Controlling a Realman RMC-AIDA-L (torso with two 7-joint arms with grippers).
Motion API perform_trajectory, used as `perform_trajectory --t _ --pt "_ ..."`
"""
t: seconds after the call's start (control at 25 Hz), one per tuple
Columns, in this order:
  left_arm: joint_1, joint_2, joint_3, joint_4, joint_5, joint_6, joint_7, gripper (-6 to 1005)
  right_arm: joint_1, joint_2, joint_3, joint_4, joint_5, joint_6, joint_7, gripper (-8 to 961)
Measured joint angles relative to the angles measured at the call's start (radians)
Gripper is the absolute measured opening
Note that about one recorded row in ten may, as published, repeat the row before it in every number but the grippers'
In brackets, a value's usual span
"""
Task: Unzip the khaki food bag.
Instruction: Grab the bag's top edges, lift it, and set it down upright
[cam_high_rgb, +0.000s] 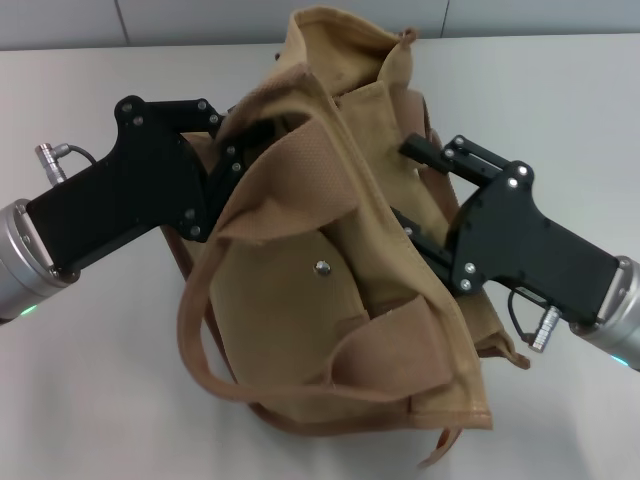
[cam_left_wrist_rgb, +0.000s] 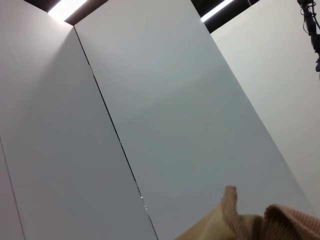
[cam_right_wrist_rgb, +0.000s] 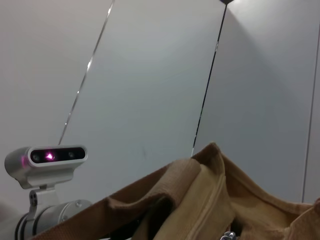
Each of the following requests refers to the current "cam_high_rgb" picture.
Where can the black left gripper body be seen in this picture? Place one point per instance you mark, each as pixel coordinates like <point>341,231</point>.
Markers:
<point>130,195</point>

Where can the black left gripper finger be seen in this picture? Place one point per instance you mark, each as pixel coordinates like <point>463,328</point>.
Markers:
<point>192,117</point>
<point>227,170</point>

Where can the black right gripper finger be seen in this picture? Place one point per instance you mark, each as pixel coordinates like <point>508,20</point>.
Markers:
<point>455,157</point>
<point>425,245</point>

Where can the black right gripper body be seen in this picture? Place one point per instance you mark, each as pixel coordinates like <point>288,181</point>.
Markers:
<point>525,250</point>

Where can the khaki canvas food bag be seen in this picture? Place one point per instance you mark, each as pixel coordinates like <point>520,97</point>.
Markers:
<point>320,310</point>

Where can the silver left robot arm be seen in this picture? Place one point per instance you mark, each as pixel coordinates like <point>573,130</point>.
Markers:
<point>25,270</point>

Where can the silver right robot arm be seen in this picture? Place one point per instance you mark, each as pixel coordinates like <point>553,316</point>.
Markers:
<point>615,320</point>

